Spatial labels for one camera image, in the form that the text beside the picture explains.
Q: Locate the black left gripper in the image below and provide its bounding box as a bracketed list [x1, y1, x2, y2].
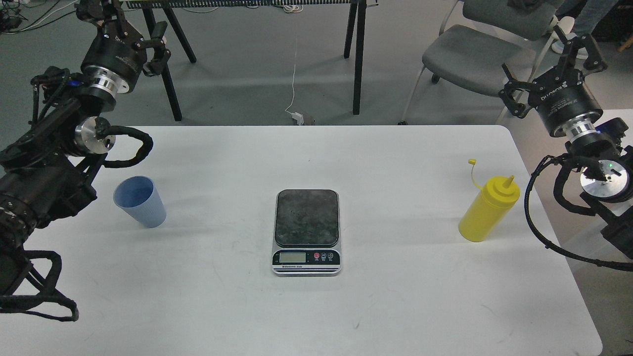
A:
[76, 0, 171, 95]

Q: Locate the yellow squeeze bottle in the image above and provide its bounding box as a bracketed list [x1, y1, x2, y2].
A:
[457, 159, 520, 242]

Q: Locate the digital kitchen scale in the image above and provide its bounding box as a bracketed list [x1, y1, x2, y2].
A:
[271, 189, 342, 276]

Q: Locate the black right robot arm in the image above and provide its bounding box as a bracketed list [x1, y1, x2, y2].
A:
[498, 34, 633, 272]

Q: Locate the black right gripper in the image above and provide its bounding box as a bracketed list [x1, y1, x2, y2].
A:
[498, 25, 608, 138]

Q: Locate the black trestle table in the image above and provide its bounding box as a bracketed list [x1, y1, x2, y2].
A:
[127, 0, 368, 123]

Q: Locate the white charger cable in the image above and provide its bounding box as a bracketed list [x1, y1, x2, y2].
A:
[284, 25, 305, 126]

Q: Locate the grey office chair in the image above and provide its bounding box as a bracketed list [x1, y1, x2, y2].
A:
[420, 0, 572, 97]

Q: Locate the person leg with white shoe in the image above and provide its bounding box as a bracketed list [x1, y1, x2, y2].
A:
[551, 0, 619, 59]

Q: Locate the blue plastic cup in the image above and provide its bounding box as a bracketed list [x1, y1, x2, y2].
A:
[113, 176, 167, 228]

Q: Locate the white side table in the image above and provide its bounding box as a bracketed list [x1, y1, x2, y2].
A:
[598, 109, 633, 149]

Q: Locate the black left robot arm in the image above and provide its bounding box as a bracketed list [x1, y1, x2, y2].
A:
[0, 0, 171, 322]

